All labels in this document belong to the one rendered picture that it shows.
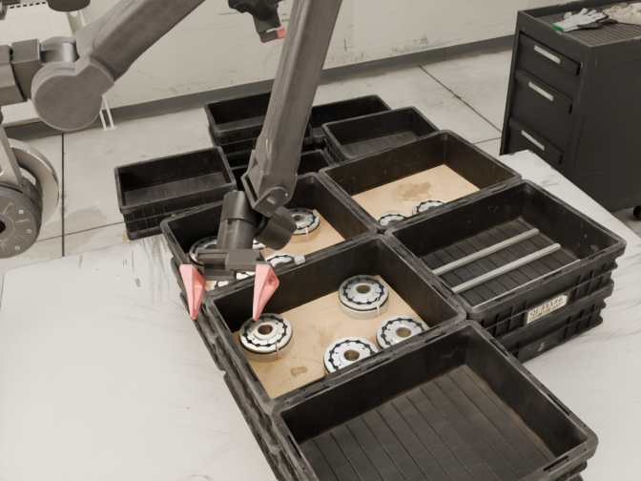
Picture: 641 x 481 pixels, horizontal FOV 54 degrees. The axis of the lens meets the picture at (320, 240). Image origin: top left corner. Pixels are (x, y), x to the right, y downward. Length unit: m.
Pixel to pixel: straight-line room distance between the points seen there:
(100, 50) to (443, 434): 0.78
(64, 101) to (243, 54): 3.39
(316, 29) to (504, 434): 0.70
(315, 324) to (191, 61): 3.03
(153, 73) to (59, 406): 2.94
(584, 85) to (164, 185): 1.57
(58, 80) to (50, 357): 0.87
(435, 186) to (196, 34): 2.65
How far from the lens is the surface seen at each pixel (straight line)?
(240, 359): 1.10
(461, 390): 1.18
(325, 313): 1.30
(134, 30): 0.82
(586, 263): 1.32
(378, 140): 2.61
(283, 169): 0.95
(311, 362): 1.21
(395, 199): 1.62
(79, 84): 0.82
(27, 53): 0.85
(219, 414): 1.33
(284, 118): 0.92
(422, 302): 1.26
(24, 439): 1.43
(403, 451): 1.09
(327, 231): 1.52
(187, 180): 2.46
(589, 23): 2.73
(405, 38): 4.52
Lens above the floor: 1.73
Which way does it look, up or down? 37 degrees down
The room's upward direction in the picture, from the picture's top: 4 degrees counter-clockwise
